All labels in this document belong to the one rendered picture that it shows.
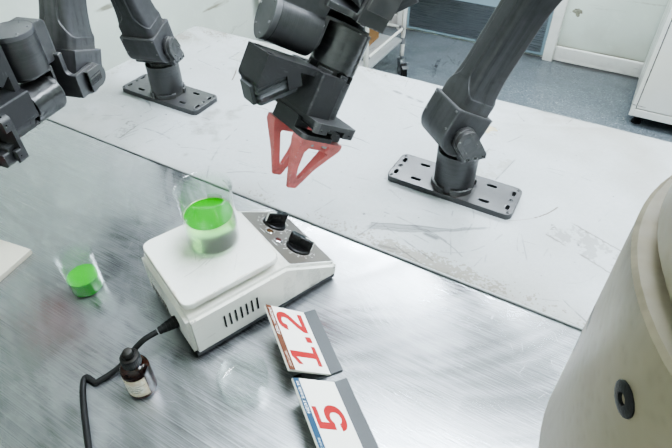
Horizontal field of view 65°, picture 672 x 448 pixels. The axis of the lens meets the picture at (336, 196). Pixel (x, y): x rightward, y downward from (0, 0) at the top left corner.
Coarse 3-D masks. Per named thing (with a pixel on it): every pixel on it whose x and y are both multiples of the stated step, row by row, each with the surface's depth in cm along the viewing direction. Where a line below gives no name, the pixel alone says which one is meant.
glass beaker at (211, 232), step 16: (192, 176) 59; (208, 176) 59; (224, 176) 59; (176, 192) 57; (192, 192) 60; (208, 192) 61; (224, 192) 60; (192, 208) 55; (208, 208) 55; (224, 208) 56; (192, 224) 56; (208, 224) 56; (224, 224) 57; (192, 240) 58; (208, 240) 58; (224, 240) 59; (208, 256) 59
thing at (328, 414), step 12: (312, 384) 54; (324, 384) 56; (312, 396) 53; (324, 396) 54; (336, 396) 55; (312, 408) 51; (324, 408) 52; (336, 408) 54; (324, 420) 51; (336, 420) 52; (324, 432) 50; (336, 432) 51; (348, 432) 52; (324, 444) 49; (336, 444) 50; (348, 444) 51
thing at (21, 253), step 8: (0, 240) 74; (0, 248) 72; (8, 248) 72; (16, 248) 72; (24, 248) 72; (0, 256) 71; (8, 256) 71; (16, 256) 71; (24, 256) 72; (0, 264) 70; (8, 264) 70; (16, 264) 71; (0, 272) 69; (8, 272) 70; (0, 280) 69
